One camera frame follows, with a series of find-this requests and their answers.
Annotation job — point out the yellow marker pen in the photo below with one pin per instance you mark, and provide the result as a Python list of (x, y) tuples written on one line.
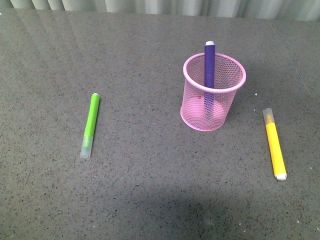
[(278, 164)]

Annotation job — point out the pink mesh cup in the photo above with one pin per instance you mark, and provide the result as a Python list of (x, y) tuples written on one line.
[(230, 76)]

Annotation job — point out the purple marker pen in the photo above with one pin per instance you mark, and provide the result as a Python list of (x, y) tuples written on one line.
[(209, 75)]

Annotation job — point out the green marker pen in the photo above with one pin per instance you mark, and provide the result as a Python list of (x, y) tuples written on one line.
[(89, 131)]

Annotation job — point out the white pleated curtain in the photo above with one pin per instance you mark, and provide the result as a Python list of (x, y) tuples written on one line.
[(286, 10)]

